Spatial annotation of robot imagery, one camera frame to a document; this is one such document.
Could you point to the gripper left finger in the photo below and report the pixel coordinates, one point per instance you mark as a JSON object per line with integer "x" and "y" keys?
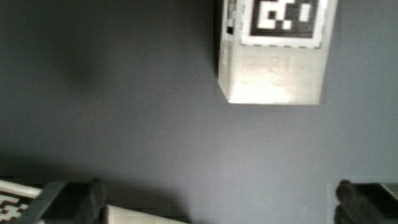
{"x": 70, "y": 204}

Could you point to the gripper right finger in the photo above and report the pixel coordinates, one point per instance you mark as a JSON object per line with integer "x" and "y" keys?
{"x": 367, "y": 203}

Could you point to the white leg with tag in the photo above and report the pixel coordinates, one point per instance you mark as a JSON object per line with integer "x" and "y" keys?
{"x": 274, "y": 49}

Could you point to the white square tabletop part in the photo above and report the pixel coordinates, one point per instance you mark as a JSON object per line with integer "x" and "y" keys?
{"x": 125, "y": 216}

